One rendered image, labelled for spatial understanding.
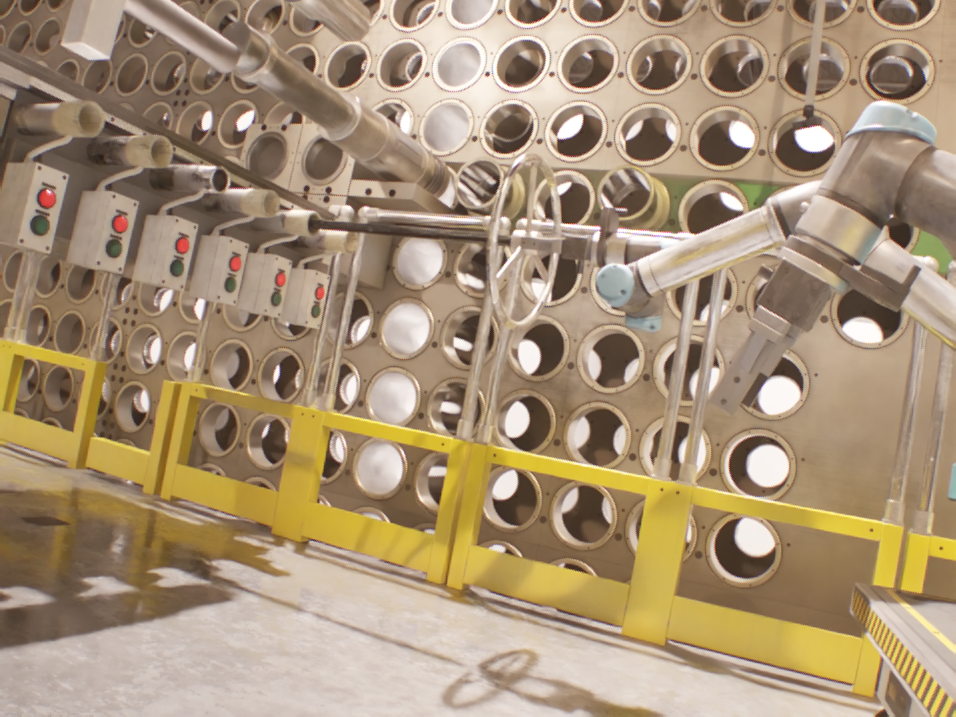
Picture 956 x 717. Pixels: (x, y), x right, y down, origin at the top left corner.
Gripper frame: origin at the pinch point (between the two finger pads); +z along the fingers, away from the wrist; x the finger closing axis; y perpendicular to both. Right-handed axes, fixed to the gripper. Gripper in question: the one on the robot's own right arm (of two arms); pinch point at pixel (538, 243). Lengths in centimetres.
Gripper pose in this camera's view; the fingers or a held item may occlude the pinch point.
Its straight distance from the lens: 173.7
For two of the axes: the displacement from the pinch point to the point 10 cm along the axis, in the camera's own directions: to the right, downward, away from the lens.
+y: -0.9, 9.9, 1.4
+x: 4.1, -0.9, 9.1
